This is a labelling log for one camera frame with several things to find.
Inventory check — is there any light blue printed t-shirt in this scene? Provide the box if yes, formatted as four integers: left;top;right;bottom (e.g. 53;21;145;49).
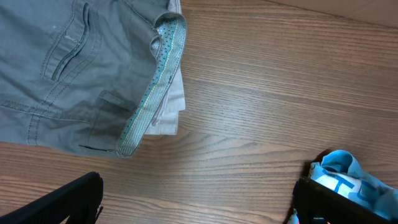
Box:
287;150;397;224

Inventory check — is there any grey folded garment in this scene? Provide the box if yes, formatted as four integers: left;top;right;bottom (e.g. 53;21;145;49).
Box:
1;0;187;157

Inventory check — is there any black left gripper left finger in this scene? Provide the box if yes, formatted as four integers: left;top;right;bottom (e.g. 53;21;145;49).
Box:
1;172;104;224

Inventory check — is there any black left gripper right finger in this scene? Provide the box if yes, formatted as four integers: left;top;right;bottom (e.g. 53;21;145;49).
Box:
293;177;390;224

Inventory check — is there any beige folded garment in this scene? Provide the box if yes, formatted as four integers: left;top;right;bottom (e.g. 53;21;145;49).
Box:
144;0;187;136

